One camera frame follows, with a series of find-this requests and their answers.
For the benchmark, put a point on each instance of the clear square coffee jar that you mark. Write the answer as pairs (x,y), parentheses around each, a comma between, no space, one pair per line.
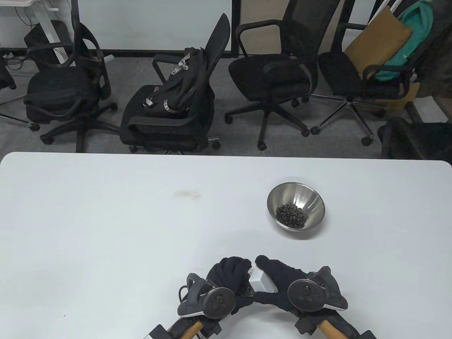
(249,287)

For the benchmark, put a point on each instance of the black computer tower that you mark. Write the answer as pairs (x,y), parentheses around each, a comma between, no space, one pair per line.
(35,35)

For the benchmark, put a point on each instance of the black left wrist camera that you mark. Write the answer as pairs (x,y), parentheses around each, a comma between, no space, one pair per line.
(157,332)

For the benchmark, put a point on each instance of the cardboard box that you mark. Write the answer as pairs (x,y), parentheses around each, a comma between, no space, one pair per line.
(411,93)

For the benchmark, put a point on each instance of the person's left hand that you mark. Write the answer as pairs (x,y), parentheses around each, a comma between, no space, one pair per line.
(229,272)

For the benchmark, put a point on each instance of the person's right hand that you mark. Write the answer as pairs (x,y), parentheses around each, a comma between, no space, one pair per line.
(282,279)

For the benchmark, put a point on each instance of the brown cushion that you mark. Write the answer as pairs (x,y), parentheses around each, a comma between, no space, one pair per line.
(378,39)

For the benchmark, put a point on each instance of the white metal rack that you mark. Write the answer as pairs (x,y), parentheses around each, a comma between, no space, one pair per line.
(394,3)

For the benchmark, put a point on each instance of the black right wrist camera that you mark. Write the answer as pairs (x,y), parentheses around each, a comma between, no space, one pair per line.
(367,335)

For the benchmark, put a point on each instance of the person's right forearm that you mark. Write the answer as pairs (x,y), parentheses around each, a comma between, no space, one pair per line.
(332,328)

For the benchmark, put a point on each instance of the steel mixing bowl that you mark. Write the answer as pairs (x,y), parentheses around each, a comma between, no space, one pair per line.
(307,197)

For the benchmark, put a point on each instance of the black backpack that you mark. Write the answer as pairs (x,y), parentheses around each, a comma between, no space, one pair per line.
(183,88)

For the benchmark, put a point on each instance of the black solid back office chair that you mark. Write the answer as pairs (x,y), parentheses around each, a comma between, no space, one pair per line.
(166,130)

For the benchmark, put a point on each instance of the teal bag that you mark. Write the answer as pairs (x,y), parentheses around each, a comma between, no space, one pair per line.
(416,21)

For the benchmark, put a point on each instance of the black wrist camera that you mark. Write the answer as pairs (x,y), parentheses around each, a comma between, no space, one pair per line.
(367,335)
(157,332)

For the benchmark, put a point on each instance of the white square jar lid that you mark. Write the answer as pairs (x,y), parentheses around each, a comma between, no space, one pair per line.
(263,282)

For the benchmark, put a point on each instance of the black hand controller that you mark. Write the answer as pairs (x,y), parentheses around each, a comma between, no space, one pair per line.
(219,303)
(307,295)

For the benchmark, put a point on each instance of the pile of coffee beans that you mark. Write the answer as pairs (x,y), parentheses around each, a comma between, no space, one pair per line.
(290,215)

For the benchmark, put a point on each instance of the person's left forearm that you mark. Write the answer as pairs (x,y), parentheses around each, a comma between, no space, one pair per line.
(192,328)

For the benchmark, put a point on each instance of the white flat panel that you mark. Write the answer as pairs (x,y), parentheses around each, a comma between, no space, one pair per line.
(429,109)

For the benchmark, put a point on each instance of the white desk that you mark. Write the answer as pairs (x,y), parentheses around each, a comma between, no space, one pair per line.
(43,21)

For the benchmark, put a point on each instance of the black framed white partition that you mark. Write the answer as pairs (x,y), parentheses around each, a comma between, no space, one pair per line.
(148,24)

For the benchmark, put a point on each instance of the black mesh office chair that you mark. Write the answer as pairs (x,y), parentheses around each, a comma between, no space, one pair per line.
(60,88)

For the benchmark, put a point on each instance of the black high back office chair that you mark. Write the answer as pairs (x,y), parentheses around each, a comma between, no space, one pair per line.
(268,77)

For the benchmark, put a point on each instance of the black chrome base office chair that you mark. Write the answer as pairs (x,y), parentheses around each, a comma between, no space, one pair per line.
(342,74)

